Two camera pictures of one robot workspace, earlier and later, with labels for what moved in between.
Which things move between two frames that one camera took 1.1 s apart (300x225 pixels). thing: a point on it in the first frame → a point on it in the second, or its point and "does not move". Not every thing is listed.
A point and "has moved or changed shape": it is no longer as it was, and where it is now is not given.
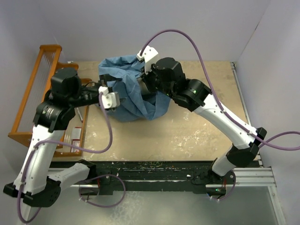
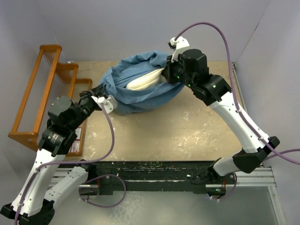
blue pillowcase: (136, 104) has moved or changed shape
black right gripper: (146, 77) → (168, 70)
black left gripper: (104, 78) → (94, 91)
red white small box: (76, 136) does not move
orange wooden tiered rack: (73, 137) does not move
